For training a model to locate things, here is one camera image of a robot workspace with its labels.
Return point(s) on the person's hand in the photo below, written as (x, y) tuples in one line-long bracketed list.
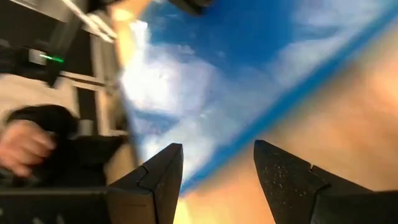
[(21, 146)]

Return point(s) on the grey metal frame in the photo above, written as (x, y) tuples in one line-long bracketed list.
[(99, 109)]

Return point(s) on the black box green light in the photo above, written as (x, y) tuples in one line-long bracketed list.
[(37, 57)]

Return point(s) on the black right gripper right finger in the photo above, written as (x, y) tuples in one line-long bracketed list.
[(289, 186)]

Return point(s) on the person's forearm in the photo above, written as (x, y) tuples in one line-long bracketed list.
[(46, 116)]

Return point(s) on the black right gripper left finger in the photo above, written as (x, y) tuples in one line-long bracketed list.
[(155, 193)]

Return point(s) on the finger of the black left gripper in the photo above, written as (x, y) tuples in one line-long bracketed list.
[(192, 5)]

